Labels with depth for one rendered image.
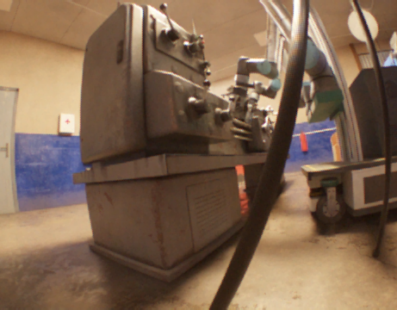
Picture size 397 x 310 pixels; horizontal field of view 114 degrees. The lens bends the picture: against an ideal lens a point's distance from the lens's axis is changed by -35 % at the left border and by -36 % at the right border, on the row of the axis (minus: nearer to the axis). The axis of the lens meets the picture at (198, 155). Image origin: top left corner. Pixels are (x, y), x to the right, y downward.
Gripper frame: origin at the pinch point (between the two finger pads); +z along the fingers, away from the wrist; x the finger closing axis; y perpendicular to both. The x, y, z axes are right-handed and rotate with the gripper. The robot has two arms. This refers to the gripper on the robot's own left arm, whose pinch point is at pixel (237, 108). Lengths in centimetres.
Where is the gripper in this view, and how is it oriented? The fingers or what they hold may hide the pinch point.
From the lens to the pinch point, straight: 130.3
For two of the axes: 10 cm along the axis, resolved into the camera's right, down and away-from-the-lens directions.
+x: -5.7, 1.2, -8.2
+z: -1.5, 9.6, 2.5
